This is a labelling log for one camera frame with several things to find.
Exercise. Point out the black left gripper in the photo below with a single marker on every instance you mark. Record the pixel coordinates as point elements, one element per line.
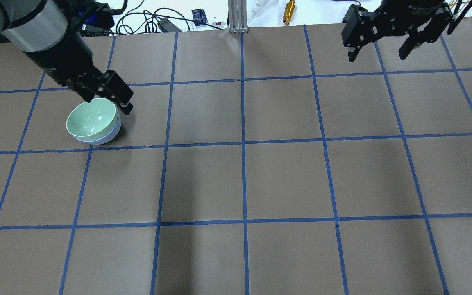
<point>61,59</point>

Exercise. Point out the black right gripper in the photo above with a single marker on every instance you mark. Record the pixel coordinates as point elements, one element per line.
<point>405,16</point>

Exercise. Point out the green bowl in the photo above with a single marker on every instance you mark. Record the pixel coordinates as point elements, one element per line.
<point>89,120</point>

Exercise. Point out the blue bowl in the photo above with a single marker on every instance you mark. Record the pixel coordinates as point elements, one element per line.
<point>112,132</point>

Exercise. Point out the grey power adapter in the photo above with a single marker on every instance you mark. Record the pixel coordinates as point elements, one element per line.
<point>165,25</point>

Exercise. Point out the brass cylinder fitting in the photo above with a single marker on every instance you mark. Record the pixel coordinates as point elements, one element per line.
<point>288,12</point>

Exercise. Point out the small blue black box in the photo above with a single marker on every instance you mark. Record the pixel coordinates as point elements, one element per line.
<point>199,17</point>

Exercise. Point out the white plug connector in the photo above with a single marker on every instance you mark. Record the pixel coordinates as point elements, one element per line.
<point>257,10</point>

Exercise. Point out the white switch with red button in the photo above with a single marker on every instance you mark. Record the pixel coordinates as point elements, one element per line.
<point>218,23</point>

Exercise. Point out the aluminium frame post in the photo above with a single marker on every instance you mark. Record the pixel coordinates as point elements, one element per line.
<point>237,17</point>

